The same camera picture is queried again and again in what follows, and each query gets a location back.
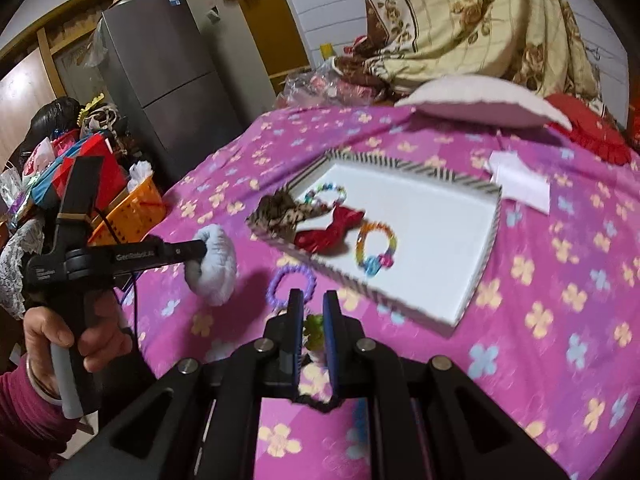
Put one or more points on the black plastic bag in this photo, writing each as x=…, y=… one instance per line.
x=50, y=120

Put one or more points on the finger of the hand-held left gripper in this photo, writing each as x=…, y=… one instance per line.
x=182, y=252

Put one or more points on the white fluffy scrunchie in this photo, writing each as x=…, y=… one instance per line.
x=220, y=270

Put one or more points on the beige floral quilt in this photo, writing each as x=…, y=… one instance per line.
x=475, y=20

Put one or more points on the wall switch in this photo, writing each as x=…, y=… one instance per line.
x=213, y=15

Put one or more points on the person's left hand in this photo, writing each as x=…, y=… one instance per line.
x=42, y=330

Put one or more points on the red frilled cushion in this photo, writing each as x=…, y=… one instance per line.
x=590, y=130

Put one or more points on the white pillow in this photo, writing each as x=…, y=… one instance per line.
x=475, y=105

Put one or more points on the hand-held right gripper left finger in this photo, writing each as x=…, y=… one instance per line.
x=299, y=320

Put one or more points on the white paper sheet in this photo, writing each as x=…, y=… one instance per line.
x=525, y=185

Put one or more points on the leopard print scrunchie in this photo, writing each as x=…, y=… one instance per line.
x=280, y=217

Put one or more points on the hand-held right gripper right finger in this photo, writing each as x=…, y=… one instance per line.
x=330, y=335

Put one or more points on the wooden door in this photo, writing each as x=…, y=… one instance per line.
x=275, y=30

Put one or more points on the yellow hair claw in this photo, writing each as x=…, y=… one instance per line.
x=92, y=104

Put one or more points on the white lace cloth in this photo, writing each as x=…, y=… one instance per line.
x=20, y=250

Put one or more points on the red paper bag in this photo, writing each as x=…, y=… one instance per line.
x=107, y=160

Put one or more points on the crumpled white paper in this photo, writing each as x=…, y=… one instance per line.
x=502, y=160

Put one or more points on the silver bangle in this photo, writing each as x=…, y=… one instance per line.
x=37, y=382

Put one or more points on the clear plastic bags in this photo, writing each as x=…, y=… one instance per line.
x=320, y=85

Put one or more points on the red bow hair clip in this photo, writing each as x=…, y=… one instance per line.
x=325, y=232

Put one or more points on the person's left forearm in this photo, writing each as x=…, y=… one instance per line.
x=25, y=425

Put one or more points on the grey refrigerator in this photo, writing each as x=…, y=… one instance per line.
x=165, y=85

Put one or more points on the orange plastic basket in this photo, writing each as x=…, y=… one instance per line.
x=135, y=210

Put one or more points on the yellow capped bottle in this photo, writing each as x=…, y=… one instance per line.
x=326, y=52

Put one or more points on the striped cardboard box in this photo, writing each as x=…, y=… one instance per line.
x=440, y=240

